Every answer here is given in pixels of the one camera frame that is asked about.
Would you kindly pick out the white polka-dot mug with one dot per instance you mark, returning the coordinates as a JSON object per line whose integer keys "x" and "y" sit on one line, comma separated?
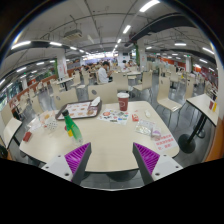
{"x": 51, "y": 125}

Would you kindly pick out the ceiling lights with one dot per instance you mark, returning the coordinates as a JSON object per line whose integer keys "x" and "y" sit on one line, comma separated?
{"x": 20, "y": 44}

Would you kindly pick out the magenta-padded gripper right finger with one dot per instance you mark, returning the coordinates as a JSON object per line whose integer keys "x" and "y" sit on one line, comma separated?
{"x": 146, "y": 157}

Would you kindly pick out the red paper cup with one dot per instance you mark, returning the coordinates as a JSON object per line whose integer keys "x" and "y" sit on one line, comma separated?
{"x": 123, "y": 101}

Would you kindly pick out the flat round red coaster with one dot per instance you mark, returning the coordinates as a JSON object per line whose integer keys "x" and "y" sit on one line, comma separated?
{"x": 66, "y": 128}

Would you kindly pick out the small red case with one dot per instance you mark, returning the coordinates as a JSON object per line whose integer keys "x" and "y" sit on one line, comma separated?
{"x": 27, "y": 136}

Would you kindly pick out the person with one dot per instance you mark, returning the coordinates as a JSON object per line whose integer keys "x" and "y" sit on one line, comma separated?
{"x": 124, "y": 65}
{"x": 103, "y": 74}

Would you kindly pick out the red-print table notice sticker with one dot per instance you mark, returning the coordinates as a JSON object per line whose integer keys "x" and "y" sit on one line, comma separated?
{"x": 165, "y": 142}

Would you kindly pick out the clear plastic bag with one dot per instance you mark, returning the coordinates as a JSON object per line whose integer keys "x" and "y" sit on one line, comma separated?
{"x": 145, "y": 128}

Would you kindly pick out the white crumpled napkin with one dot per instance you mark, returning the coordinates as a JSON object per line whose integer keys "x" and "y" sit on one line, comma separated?
{"x": 95, "y": 101}

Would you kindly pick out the colourful sticker leaflet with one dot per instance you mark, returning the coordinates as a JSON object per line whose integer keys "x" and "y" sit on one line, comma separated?
{"x": 113, "y": 116}

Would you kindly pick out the plastic bag with food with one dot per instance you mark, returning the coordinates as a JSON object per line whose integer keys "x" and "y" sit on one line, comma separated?
{"x": 38, "y": 120}

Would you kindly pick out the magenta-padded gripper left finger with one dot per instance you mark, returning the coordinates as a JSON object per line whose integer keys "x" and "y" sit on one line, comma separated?
{"x": 77, "y": 156}

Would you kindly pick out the green plastic drink bottle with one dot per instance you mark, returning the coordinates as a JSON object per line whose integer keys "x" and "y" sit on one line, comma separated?
{"x": 72, "y": 128}

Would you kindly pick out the small red packet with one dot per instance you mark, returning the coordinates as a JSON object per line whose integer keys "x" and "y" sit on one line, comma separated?
{"x": 135, "y": 117}

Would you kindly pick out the dark food tray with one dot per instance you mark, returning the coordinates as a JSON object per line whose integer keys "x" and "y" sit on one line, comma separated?
{"x": 60, "y": 116}

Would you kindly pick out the beige table with black leg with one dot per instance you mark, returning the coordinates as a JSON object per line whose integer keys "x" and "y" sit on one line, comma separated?
{"x": 201, "y": 104}

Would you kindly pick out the beige canteen chairs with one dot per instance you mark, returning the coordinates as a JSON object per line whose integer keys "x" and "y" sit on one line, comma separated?
{"x": 165, "y": 96}

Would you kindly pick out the ceiling air conditioner unit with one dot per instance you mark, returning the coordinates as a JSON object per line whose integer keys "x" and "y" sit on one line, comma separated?
{"x": 72, "y": 34}

